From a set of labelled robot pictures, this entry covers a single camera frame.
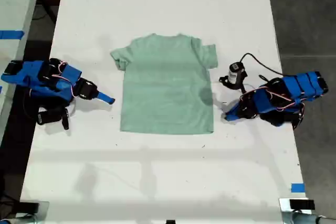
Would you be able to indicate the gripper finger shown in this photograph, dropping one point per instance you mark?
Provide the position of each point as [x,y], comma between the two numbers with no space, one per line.
[234,110]
[232,119]
[105,96]

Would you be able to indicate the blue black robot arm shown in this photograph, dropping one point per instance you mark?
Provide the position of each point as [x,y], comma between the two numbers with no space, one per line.
[34,77]
[294,87]

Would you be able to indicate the pale green T-shirt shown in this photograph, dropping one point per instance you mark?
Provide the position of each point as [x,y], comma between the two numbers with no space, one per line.
[168,85]

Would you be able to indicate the long blue tape strip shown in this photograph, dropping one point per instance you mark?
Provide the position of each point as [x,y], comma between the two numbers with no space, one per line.
[11,34]

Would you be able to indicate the square blue tape piece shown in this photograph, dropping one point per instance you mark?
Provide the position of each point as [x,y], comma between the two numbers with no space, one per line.
[298,187]

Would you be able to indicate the grey pipe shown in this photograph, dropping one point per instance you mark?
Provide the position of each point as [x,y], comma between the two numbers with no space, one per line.
[304,218]

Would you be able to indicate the camera's black stalk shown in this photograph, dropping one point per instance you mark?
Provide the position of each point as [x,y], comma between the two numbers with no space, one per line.
[237,85]

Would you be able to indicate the gripper's black camera box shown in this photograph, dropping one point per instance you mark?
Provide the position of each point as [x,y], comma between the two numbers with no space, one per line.
[235,72]
[50,117]

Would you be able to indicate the silver bracket with black box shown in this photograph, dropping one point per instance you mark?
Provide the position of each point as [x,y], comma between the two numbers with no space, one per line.
[298,205]

